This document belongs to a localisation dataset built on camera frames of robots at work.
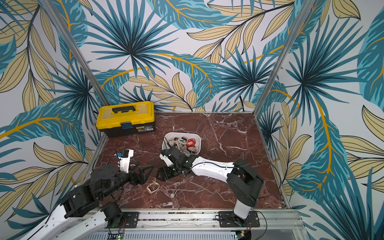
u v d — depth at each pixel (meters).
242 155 0.97
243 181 0.45
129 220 0.73
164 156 0.75
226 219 0.73
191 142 1.02
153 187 0.84
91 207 0.46
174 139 1.01
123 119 0.94
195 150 0.95
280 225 0.74
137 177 0.58
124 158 0.57
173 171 0.70
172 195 0.80
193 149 0.96
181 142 0.97
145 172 0.60
